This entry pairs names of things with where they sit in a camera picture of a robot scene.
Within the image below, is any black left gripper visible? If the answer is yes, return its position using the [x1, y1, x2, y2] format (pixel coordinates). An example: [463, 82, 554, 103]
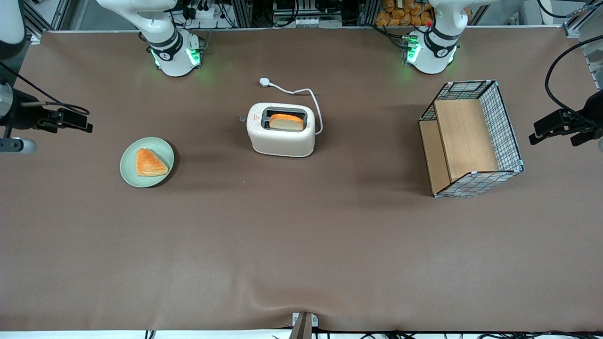
[529, 89, 603, 146]

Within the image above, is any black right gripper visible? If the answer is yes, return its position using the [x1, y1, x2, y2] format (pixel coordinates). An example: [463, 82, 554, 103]
[8, 89, 94, 134]

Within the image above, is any white two-slot toaster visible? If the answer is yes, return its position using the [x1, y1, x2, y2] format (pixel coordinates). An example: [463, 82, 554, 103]
[246, 103, 316, 158]

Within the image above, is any pale green round plate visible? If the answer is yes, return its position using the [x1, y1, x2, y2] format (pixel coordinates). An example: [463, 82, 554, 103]
[120, 137, 175, 188]

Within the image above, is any triangular golden pastry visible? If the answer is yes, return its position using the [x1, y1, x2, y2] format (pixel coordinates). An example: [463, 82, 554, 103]
[136, 148, 169, 177]

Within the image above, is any white power strip with plugs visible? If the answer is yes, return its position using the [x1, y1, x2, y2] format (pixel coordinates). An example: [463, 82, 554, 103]
[186, 0, 218, 19]

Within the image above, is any bag of golden bread rolls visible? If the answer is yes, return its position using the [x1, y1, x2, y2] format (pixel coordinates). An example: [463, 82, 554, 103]
[375, 0, 434, 27]

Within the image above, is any toast bread slice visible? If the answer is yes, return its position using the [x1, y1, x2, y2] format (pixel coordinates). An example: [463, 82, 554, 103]
[269, 114, 304, 131]

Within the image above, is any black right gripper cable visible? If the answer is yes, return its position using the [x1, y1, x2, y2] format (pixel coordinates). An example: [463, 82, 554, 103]
[0, 61, 90, 116]

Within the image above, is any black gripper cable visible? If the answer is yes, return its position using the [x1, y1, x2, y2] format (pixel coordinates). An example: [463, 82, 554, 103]
[0, 61, 90, 116]
[545, 35, 603, 116]

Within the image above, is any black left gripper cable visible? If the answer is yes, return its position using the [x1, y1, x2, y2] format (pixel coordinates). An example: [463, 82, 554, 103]
[545, 35, 603, 116]

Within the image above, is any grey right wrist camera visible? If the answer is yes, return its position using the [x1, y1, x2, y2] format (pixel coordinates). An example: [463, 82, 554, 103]
[0, 137, 38, 155]

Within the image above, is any aluminium frame profile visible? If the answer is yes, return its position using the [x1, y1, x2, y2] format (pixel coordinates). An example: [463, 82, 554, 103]
[21, 0, 71, 44]
[563, 4, 603, 90]

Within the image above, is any wire basket with wooden shelf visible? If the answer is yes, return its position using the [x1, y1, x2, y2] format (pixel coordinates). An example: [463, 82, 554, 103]
[418, 80, 524, 198]

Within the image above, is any white toaster cable with plug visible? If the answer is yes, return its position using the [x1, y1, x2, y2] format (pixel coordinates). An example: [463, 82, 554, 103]
[259, 78, 324, 136]

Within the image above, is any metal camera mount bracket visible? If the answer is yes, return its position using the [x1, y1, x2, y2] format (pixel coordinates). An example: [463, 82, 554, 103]
[292, 312, 319, 339]

